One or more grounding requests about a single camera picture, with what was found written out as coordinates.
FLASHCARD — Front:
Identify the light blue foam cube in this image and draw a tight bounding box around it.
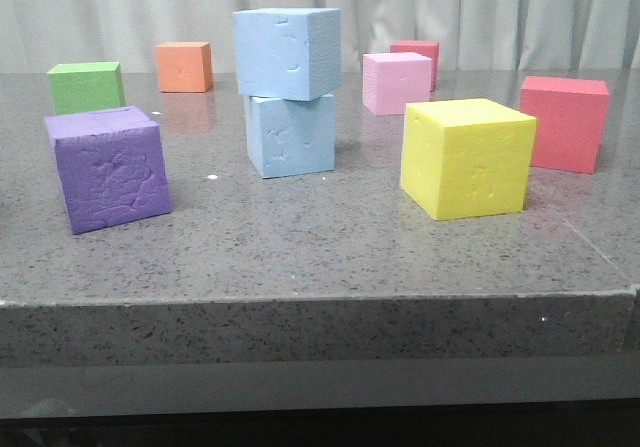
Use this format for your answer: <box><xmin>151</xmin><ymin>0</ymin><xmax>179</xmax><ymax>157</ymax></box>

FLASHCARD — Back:
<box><xmin>244</xmin><ymin>94</ymin><xmax>336</xmax><ymax>178</ymax></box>
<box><xmin>233</xmin><ymin>8</ymin><xmax>341</xmax><ymax>101</ymax></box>

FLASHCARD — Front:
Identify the pink foam cube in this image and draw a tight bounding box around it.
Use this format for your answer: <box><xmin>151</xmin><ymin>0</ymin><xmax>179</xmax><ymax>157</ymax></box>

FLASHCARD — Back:
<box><xmin>362</xmin><ymin>52</ymin><xmax>432</xmax><ymax>115</ymax></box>

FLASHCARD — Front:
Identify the yellow foam cube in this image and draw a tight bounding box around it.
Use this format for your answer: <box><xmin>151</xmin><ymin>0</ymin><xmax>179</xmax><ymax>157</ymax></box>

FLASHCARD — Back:
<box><xmin>400</xmin><ymin>98</ymin><xmax>537</xmax><ymax>220</ymax></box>

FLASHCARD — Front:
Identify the far red foam cube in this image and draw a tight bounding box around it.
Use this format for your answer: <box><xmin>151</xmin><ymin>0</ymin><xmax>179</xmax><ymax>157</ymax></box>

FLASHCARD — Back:
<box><xmin>389</xmin><ymin>40</ymin><xmax>440</xmax><ymax>92</ymax></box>

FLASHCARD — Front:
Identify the red foam cube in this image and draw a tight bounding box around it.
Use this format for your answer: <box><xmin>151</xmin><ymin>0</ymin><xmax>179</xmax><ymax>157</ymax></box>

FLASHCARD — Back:
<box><xmin>389</xmin><ymin>40</ymin><xmax>440</xmax><ymax>92</ymax></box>
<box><xmin>520</xmin><ymin>75</ymin><xmax>610</xmax><ymax>174</ymax></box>

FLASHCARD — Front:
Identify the orange foam cube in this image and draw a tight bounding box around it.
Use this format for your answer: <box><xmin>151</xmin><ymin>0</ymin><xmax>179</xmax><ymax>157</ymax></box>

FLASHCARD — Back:
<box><xmin>155</xmin><ymin>41</ymin><xmax>214</xmax><ymax>93</ymax></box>

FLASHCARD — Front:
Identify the purple foam cube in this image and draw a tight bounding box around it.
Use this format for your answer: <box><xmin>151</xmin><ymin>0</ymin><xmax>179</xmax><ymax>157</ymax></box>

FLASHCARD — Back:
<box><xmin>44</xmin><ymin>106</ymin><xmax>172</xmax><ymax>234</ymax></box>

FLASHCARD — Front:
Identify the white curtain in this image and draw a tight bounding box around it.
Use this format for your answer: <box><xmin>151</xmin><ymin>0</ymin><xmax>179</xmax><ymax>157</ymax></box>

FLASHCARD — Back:
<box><xmin>0</xmin><ymin>0</ymin><xmax>640</xmax><ymax>74</ymax></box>

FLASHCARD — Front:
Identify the green foam cube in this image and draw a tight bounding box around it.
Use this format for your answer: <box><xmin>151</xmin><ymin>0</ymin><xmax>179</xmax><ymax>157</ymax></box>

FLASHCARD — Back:
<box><xmin>47</xmin><ymin>61</ymin><xmax>126</xmax><ymax>114</ymax></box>

